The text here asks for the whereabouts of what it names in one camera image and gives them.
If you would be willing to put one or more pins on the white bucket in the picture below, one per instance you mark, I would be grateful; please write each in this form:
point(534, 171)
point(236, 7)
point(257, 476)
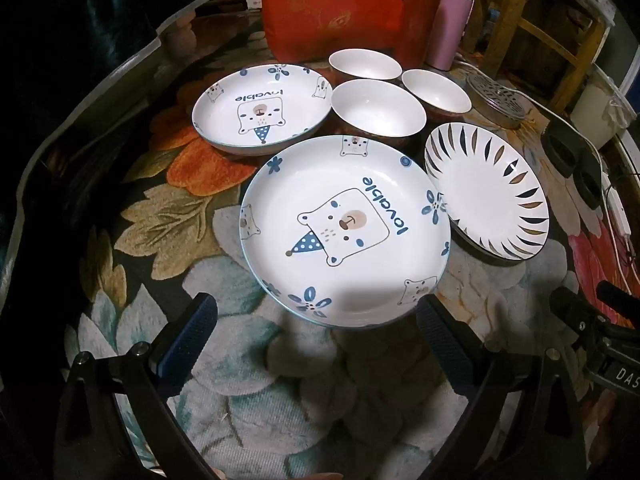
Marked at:
point(595, 110)

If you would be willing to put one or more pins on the white power strip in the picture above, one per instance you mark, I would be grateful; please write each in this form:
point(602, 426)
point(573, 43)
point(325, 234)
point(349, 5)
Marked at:
point(617, 205)

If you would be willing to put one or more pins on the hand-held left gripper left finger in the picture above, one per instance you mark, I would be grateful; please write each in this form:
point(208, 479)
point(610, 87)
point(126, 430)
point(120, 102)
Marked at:
point(200, 330)

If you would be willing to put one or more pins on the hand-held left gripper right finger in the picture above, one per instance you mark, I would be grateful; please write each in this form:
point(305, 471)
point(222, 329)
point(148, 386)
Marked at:
point(440, 340)

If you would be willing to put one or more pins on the wooden chair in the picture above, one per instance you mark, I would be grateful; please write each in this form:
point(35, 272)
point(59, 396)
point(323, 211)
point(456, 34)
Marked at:
point(540, 10)

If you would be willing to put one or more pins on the pink thermos bottle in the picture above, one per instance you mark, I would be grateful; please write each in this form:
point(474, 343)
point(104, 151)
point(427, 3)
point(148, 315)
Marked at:
point(452, 20)

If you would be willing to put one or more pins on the round perforated metal tin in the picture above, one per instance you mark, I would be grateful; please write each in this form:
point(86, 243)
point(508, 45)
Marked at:
point(497, 100)

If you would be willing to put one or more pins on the white bear print plate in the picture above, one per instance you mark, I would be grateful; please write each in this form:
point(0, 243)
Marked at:
point(320, 280)
point(280, 115)

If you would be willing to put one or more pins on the white ceramic bowl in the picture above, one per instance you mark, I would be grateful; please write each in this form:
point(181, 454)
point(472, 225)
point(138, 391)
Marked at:
point(436, 91)
point(378, 110)
point(365, 64)

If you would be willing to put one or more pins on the black slipper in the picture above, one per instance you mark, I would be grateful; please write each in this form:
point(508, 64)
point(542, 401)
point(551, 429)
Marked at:
point(560, 152)
point(587, 180)

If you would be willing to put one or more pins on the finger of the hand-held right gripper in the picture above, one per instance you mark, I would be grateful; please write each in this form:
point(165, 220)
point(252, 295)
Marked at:
point(575, 305)
point(620, 296)

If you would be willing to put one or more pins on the white leaf stripe plate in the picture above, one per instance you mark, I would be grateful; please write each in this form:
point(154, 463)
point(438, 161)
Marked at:
point(487, 195)

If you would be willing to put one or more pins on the floral patterned mat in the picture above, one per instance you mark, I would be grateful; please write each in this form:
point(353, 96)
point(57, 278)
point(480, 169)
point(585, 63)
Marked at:
point(210, 210)

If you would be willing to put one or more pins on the red gift bag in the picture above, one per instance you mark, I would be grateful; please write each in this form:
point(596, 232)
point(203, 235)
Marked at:
point(330, 0)

